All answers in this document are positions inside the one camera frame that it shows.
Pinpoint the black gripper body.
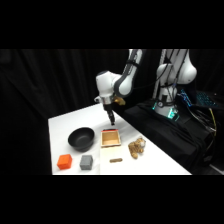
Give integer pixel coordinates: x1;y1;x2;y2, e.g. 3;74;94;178
103;101;115;118

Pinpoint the orange wooden tray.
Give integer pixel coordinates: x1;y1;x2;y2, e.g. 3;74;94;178
100;128;122;149

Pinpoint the black bowl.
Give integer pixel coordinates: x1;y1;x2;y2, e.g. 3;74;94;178
67;126;96;152

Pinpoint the tiger plush toy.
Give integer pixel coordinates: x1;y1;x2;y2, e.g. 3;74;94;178
127;137;147;160

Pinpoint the grey cube block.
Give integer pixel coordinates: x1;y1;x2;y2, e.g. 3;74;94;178
79;154;94;171

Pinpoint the black robot stand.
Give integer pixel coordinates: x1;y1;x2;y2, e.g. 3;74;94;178
122;99;221;176

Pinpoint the orange cube block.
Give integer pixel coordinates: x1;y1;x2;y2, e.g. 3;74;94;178
56;153;73;171

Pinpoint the black curtain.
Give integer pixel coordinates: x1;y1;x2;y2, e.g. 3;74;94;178
0;49;224;176

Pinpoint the blue-lit keyboard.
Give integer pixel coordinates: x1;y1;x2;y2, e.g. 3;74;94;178
195;90;224;108

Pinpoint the yellow cable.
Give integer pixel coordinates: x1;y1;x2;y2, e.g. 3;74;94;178
209;109;218;137

